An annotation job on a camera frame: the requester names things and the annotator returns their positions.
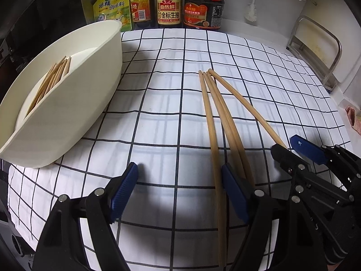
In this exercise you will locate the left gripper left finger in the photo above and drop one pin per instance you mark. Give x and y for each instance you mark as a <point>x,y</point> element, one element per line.
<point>61,246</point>

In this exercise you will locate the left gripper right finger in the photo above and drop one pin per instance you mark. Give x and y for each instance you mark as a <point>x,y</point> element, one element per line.
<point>295,246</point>

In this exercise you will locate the wooden chopstick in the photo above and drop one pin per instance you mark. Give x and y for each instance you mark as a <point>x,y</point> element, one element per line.
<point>50,85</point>
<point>226,125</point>
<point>58,75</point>
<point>246,165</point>
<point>45,88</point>
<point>249,107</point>
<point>49,79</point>
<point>67,66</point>
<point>41,88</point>
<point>216,168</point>

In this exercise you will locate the right hand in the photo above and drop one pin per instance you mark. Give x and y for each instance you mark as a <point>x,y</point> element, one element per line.
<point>333,267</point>

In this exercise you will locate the pink sponge cloth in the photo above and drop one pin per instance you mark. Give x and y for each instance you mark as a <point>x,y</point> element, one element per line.
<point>354,120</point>

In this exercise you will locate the metal rack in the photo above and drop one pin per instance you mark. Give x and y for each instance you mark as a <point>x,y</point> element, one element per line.
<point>318,47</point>

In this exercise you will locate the white oval bowl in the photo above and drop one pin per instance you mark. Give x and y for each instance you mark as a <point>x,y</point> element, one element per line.
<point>37,137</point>

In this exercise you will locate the wooden chopstick on cloth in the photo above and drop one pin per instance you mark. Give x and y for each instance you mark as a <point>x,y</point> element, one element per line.
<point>226,125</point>
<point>246,165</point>
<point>216,168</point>
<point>249,107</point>

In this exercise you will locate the white black checkered cloth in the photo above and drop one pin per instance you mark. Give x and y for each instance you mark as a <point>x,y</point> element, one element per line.
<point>156,119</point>

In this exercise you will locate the white dish brush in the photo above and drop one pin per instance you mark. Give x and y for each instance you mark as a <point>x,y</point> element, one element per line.
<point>250,14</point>

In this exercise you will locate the large dark soy sauce jug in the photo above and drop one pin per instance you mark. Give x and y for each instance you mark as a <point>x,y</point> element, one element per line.
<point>203,14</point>

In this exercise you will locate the clear soy sauce bottle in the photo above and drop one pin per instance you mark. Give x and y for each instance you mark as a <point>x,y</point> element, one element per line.
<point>169,13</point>

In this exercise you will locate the yellow seasoning pouch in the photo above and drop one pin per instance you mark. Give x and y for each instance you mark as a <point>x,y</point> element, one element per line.
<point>114,10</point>

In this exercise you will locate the yellow-cap vinegar bottle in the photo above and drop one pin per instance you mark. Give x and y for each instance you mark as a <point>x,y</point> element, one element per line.
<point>143,13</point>

